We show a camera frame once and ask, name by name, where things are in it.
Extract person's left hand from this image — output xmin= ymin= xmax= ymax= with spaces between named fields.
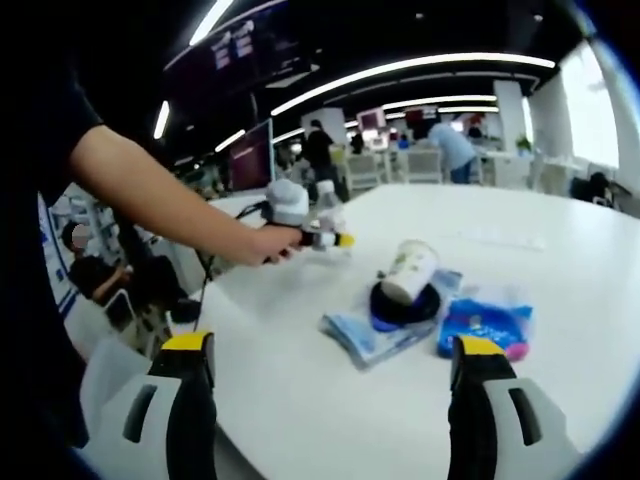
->
xmin=239 ymin=224 xmax=306 ymax=266

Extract blue round pad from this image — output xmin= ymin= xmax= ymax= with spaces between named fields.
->
xmin=372 ymin=287 xmax=441 ymax=334

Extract clear plastic water bottle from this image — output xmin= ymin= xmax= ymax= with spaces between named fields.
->
xmin=316 ymin=180 xmax=349 ymax=234

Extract person's dark shirt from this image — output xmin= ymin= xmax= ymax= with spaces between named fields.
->
xmin=14 ymin=49 xmax=106 ymax=441

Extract light blue wipes packet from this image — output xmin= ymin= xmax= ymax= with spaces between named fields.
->
xmin=319 ymin=269 xmax=464 ymax=371

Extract black office chair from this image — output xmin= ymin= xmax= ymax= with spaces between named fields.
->
xmin=572 ymin=172 xmax=621 ymax=209

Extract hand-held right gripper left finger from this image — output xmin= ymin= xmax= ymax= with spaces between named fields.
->
xmin=87 ymin=329 xmax=219 ymax=480

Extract white table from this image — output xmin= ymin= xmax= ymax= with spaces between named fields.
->
xmin=169 ymin=182 xmax=640 ymax=480

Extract blue plastic snack bag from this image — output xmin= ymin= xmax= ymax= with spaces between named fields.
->
xmin=435 ymin=287 xmax=535 ymax=362

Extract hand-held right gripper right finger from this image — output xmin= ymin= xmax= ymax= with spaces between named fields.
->
xmin=447 ymin=334 xmax=584 ymax=480

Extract hanging ceiling screens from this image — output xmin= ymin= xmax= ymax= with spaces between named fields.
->
xmin=164 ymin=4 xmax=311 ymax=96

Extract long ceiling light strip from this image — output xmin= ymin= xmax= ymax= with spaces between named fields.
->
xmin=269 ymin=52 xmax=557 ymax=116

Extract white office chair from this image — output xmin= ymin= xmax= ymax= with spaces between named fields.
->
xmin=349 ymin=154 xmax=386 ymax=191
xmin=407 ymin=149 xmax=444 ymax=184

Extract large bright window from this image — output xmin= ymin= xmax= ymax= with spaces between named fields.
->
xmin=559 ymin=44 xmax=621 ymax=169

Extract white paper cup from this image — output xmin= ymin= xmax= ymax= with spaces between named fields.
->
xmin=379 ymin=238 xmax=441 ymax=306

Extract large dark monitor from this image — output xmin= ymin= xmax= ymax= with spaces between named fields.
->
xmin=229 ymin=118 xmax=275 ymax=194

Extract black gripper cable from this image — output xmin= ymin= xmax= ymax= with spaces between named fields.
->
xmin=197 ymin=199 xmax=274 ymax=304

